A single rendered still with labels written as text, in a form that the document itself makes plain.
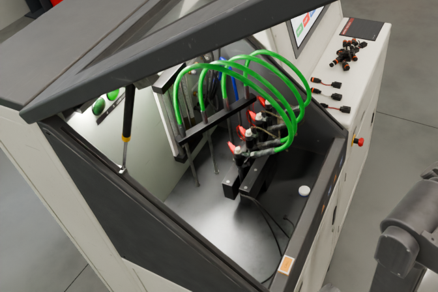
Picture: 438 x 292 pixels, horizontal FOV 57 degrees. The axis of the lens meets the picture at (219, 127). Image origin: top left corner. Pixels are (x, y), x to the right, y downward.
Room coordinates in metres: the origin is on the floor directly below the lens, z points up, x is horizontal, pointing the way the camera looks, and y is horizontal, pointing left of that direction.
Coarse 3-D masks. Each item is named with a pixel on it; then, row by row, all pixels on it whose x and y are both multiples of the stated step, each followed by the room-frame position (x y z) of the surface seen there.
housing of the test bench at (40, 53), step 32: (64, 0) 1.24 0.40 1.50; (96, 0) 1.20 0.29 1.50; (128, 0) 1.15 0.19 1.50; (32, 32) 1.07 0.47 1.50; (64, 32) 1.04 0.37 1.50; (96, 32) 1.00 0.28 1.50; (0, 64) 0.93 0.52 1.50; (32, 64) 0.90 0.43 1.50; (64, 64) 0.87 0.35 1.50; (0, 96) 0.79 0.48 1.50; (32, 96) 0.77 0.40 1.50; (0, 128) 0.85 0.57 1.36; (32, 128) 0.76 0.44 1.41; (32, 160) 0.82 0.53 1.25; (64, 192) 0.79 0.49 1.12; (64, 224) 0.88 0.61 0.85; (96, 224) 0.75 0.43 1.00; (96, 256) 0.83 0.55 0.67; (128, 288) 0.79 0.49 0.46
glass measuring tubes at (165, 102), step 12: (168, 72) 1.05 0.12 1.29; (156, 84) 1.00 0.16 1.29; (168, 84) 1.01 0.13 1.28; (180, 84) 1.10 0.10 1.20; (156, 96) 1.00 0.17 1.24; (168, 96) 1.04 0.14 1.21; (180, 96) 1.06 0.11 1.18; (168, 108) 1.00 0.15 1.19; (180, 108) 1.06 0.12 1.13; (168, 120) 1.01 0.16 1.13; (192, 120) 1.08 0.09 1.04; (168, 132) 1.00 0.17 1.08; (192, 144) 1.05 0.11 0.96; (180, 156) 1.00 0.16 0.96
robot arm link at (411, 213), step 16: (416, 192) 0.26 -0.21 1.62; (432, 192) 0.25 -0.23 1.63; (400, 208) 0.24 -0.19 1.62; (416, 208) 0.24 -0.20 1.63; (432, 208) 0.23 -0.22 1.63; (384, 224) 0.24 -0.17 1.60; (400, 224) 0.22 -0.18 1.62; (416, 224) 0.22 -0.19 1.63; (432, 224) 0.22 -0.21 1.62; (416, 240) 0.20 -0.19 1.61; (432, 240) 0.20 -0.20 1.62; (416, 256) 0.20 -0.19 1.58; (432, 256) 0.19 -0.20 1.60
